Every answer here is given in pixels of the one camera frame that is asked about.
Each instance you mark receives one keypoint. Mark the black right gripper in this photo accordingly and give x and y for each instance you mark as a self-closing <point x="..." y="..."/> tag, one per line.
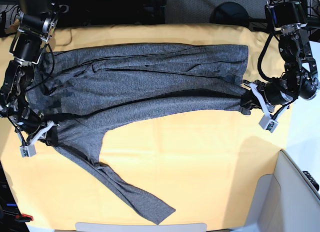
<point x="37" y="130"/>

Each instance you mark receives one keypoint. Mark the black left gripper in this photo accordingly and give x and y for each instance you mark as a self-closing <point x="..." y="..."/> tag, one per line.
<point x="253" y="99"/>

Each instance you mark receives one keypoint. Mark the grey long-sleeve T-shirt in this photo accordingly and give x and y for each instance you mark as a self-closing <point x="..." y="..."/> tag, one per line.
<point x="91" y="91"/>

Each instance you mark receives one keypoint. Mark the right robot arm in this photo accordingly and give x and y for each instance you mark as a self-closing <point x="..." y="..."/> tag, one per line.
<point x="37" y="21"/>

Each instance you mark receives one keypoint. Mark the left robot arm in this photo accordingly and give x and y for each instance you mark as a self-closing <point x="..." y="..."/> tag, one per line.
<point x="300" y="78"/>

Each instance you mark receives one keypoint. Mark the yellow table cloth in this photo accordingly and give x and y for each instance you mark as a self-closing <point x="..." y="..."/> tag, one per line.
<point x="205" y="164"/>

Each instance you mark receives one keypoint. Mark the red black clamp left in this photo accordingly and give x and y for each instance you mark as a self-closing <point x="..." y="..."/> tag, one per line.
<point x="23" y="218"/>

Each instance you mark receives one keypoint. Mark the black round chair base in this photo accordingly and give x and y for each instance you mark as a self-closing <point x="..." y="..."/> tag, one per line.
<point x="230" y="13"/>

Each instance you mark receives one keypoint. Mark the black remote control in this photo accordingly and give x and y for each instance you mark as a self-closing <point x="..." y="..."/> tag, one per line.
<point x="312" y="180"/>

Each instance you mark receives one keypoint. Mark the white storage bin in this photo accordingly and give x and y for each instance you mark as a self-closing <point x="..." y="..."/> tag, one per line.
<point x="284" y="200"/>

